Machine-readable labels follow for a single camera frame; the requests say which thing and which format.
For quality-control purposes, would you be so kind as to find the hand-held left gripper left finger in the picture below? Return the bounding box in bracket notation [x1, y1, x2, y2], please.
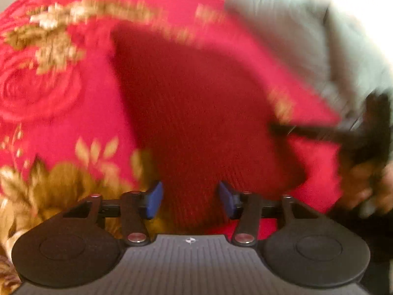
[63, 181, 164, 246]

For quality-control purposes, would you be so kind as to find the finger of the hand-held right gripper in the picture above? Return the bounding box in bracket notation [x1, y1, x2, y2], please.
[268, 122, 348, 144]

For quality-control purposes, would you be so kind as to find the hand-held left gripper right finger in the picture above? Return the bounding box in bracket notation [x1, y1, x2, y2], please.
[217, 181, 323, 247]

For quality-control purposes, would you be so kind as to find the dark red knit sweater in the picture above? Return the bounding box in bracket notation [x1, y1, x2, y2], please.
[110, 21, 309, 235]

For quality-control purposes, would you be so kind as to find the person's right hand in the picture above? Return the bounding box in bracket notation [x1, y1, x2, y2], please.
[338, 159, 393, 219]

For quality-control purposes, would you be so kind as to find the pale green pillow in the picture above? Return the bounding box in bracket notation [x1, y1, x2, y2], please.
[226, 0, 393, 125]

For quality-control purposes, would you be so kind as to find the red floral blanket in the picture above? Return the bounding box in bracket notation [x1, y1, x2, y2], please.
[0, 0, 347, 292]

